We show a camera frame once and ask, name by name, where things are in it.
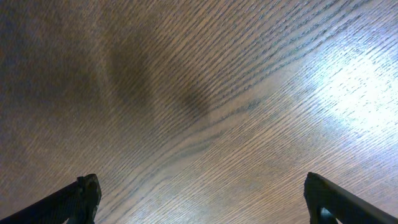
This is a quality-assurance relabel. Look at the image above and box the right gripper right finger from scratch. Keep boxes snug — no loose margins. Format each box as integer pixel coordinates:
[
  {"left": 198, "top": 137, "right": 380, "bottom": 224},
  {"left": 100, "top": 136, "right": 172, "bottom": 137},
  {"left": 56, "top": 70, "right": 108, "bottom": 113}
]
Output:
[{"left": 303, "top": 172, "right": 397, "bottom": 224}]

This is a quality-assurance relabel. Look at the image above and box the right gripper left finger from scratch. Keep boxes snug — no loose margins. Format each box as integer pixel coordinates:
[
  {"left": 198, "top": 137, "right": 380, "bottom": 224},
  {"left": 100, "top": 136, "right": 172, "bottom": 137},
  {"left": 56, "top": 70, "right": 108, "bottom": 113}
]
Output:
[{"left": 1, "top": 174, "right": 101, "bottom": 224}]

